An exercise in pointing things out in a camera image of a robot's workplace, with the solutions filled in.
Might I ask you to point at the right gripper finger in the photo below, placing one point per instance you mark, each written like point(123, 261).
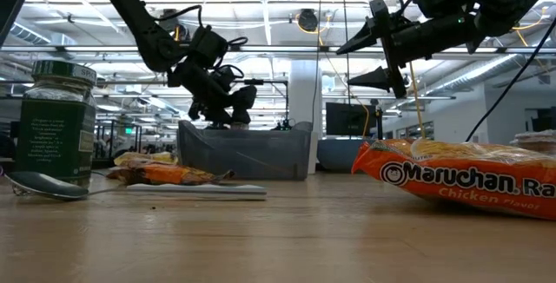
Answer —
point(365, 37)
point(373, 80)

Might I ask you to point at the yellow ramen packet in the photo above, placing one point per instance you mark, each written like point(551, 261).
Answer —
point(143, 157)

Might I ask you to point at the orange chicken ramen packet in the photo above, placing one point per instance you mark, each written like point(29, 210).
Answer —
point(165, 173)
point(456, 183)

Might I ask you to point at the green-lid oregano spice jar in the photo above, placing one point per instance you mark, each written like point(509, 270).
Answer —
point(56, 135)

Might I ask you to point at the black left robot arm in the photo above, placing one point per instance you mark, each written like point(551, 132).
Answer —
point(130, 9)

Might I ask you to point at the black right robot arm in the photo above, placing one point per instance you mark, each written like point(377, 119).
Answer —
point(512, 1)

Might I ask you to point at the black monitor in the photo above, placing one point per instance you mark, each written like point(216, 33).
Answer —
point(347, 120)

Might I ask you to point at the grey plastic bin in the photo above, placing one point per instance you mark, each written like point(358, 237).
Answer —
point(243, 153)

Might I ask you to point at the white building column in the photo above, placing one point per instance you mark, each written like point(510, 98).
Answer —
point(304, 96)

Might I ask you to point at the blue bowl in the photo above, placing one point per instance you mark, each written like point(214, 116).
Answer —
point(336, 155)

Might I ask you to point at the small clear spice jar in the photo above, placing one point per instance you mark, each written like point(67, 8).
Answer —
point(536, 142)

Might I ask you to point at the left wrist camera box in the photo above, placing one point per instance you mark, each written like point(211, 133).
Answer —
point(208, 46)

